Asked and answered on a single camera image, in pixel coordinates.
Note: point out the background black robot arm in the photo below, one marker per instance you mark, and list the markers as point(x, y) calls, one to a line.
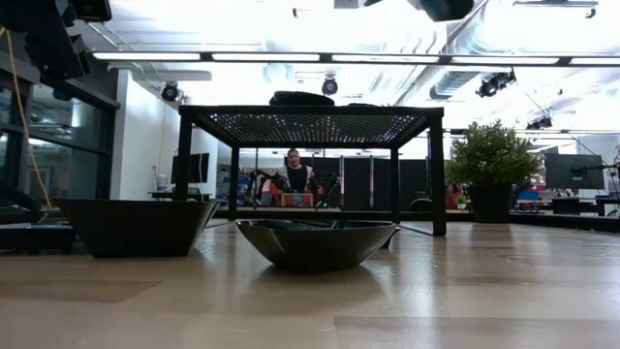
point(330, 184)
point(264, 181)

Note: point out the black office chair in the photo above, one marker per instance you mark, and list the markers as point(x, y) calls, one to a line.
point(422, 205)

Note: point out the black perforated metal rack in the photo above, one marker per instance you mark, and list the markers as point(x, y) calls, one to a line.
point(315, 112)

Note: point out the green potted plant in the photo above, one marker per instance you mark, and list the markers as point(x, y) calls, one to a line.
point(489, 155)

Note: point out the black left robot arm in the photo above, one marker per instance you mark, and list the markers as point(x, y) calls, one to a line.
point(29, 12)

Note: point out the white cup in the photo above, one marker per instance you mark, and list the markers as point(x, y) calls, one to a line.
point(162, 182)

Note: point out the black partition panels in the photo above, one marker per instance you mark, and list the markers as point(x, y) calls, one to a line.
point(368, 181)

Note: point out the black rounded mini plate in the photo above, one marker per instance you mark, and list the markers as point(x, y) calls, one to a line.
point(315, 247)
point(300, 99)

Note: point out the black ceiling spotlight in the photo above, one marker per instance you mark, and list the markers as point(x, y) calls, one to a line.
point(494, 83)
point(329, 86)
point(170, 91)
point(540, 122)

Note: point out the red framed box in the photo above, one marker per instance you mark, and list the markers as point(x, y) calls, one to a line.
point(297, 200)

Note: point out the black computer monitor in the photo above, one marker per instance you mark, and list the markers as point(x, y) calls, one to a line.
point(191, 168)
point(574, 172)

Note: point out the long ceiling light strip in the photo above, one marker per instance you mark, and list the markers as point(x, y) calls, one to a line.
point(266, 56)

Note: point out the person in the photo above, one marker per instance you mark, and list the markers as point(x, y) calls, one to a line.
point(296, 177)

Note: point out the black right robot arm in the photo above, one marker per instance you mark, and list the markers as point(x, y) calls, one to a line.
point(445, 9)

